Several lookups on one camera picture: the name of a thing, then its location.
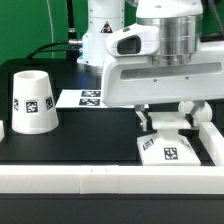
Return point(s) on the white right fence bar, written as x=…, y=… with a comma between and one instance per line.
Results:
x=213, y=142

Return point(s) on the white marker sheet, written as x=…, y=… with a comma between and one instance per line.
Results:
x=82, y=98

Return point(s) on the white lamp base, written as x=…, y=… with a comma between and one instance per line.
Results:
x=167, y=147

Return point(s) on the white fence bar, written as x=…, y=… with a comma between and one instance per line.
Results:
x=111, y=179
x=213, y=142

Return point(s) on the white lamp shade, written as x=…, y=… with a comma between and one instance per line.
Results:
x=33, y=109

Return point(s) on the white left fence piece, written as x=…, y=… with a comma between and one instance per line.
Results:
x=2, y=133

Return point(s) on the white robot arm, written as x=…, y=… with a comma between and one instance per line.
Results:
x=178, y=21

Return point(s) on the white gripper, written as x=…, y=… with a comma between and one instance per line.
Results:
x=131, y=78

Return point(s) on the white lamp bulb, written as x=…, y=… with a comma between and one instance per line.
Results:
x=206, y=115

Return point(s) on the white front fence bar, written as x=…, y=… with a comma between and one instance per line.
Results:
x=111, y=179

